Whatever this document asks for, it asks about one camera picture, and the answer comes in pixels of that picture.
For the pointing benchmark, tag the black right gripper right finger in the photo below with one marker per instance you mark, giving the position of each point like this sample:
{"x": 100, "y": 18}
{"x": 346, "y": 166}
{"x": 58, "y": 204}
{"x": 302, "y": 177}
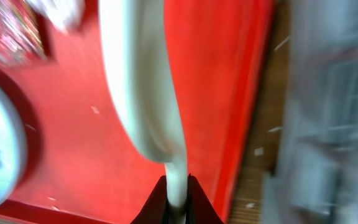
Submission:
{"x": 199, "y": 210}

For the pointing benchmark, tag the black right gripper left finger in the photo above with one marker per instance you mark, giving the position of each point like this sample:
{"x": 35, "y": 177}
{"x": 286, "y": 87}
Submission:
{"x": 155, "y": 209}

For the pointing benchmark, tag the white plastic spoon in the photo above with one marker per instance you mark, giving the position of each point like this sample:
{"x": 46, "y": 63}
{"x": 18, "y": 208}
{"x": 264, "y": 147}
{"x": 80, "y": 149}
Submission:
{"x": 141, "y": 86}

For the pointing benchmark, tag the white tissue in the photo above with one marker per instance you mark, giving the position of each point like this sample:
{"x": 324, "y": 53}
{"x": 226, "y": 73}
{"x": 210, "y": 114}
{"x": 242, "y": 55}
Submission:
{"x": 65, "y": 15}

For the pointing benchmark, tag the red snack wrapper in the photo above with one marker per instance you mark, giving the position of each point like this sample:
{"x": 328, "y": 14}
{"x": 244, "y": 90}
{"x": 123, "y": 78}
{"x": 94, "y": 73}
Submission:
{"x": 20, "y": 40}

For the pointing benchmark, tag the grey dishwasher rack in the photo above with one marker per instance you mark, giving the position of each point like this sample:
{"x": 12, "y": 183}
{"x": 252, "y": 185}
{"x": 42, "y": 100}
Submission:
{"x": 316, "y": 177}

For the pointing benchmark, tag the red serving tray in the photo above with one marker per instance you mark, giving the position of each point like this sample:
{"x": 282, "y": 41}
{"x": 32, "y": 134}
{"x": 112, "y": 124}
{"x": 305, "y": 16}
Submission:
{"x": 82, "y": 167}

